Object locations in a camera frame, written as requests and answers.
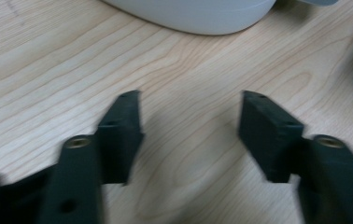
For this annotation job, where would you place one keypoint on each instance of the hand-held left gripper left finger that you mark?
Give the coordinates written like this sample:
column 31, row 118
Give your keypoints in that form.
column 115, row 149

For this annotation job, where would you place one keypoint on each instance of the white pedal trash can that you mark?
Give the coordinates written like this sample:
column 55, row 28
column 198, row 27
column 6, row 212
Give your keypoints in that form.
column 196, row 15

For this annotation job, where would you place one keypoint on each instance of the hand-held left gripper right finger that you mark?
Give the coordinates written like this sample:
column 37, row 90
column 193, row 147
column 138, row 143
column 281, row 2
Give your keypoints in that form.
column 268, row 140

